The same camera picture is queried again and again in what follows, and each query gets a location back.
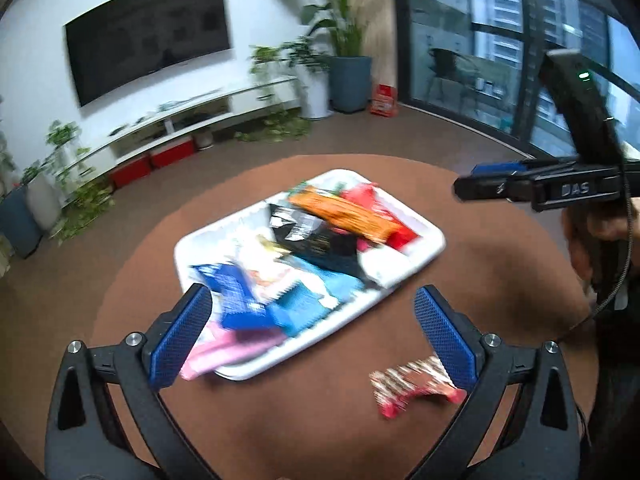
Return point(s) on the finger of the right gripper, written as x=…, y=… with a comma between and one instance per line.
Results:
x=496, y=181

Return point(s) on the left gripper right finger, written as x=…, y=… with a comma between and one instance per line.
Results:
x=540, y=439

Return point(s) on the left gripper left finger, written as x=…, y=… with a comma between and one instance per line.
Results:
x=85, y=438

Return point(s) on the red white patterned snack packet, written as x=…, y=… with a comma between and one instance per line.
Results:
x=394, y=387

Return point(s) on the orange snack bar wrapper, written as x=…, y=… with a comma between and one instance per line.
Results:
x=342, y=214

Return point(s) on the person's right hand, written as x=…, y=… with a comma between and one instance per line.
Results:
x=596, y=243

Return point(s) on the red snack bag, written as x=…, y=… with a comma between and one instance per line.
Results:
x=366, y=195

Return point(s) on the black outdoor chair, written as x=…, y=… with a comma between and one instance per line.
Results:
x=454, y=67

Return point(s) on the red gift bag on floor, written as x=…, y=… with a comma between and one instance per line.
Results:
x=384, y=101

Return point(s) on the pink snack packet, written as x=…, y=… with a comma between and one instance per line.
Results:
x=217, y=347

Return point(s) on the dark blue snack packet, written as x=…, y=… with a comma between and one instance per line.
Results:
x=241, y=308

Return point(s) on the black snack packet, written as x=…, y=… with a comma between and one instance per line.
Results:
x=314, y=240

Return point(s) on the tall plant blue pot left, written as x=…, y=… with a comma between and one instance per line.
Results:
x=18, y=225

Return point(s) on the tall plant blue pot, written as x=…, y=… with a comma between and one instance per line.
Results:
x=332, y=43
x=18, y=225

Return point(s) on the tall plant blue pot right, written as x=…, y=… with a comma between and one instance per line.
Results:
x=332, y=43

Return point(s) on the trailing plant white pot right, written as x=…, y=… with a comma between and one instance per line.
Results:
x=307, y=66

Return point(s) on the trailing plant white pot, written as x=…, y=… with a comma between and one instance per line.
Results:
x=84, y=195
x=307, y=66

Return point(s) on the light blue snack packet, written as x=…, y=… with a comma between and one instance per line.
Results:
x=316, y=293

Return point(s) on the white rectangular tray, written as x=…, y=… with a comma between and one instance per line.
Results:
x=387, y=266

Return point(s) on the trailing plant white pot left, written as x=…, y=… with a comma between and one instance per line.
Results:
x=84, y=195

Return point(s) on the red storage box left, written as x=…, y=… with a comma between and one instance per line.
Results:
x=128, y=172

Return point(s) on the red storage box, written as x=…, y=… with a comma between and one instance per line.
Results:
x=128, y=172
x=171, y=152

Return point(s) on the red storage box right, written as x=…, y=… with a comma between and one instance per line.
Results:
x=171, y=152

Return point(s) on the white low TV console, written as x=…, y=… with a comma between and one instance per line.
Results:
x=218, y=109

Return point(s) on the wall-mounted black television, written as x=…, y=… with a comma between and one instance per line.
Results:
x=123, y=40

